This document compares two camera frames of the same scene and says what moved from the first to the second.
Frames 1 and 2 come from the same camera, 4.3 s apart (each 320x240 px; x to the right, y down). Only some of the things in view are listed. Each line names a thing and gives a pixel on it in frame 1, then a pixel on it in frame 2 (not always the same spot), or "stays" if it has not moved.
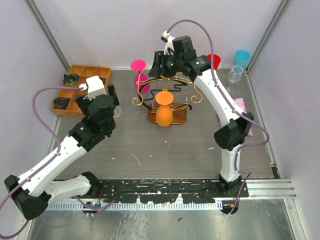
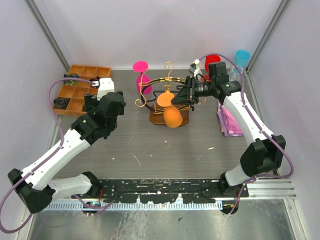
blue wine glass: x=241 y=58 stays
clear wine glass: x=234 y=75 stays
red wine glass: x=216 y=60 stays
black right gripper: x=159 y=59 → x=183 y=97
